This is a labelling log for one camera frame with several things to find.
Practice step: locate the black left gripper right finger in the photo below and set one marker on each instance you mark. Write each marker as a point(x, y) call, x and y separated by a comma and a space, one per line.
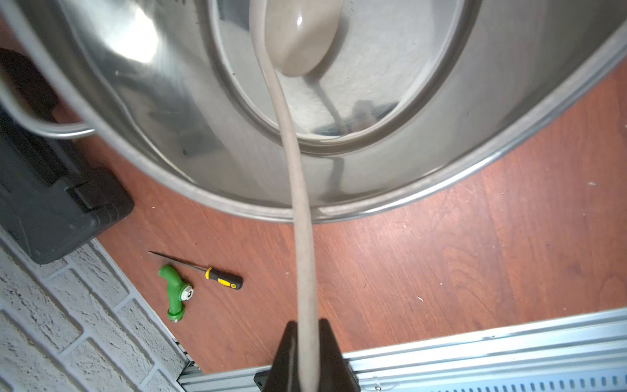
point(336, 375)

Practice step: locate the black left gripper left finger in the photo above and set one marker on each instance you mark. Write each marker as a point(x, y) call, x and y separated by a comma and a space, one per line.
point(283, 373)

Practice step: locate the beige plastic ladle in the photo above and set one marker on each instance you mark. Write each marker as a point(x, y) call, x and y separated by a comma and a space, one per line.
point(292, 37)

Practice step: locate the yellow black screwdriver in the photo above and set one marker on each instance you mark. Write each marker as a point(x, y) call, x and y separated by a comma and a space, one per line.
point(224, 278)

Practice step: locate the stainless steel pot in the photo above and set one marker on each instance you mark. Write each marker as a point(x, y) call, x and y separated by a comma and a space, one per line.
point(412, 96)

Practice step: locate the black plastic tool case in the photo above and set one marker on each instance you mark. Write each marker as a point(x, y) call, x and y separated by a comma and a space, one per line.
point(52, 200)

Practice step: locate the green plastic hose nozzle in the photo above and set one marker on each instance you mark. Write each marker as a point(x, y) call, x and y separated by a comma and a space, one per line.
point(178, 292)

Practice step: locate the aluminium front rail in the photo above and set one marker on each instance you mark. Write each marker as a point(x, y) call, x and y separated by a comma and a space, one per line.
point(574, 344)

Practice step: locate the white vented cable duct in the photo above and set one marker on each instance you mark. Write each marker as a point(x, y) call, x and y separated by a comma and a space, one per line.
point(603, 380)

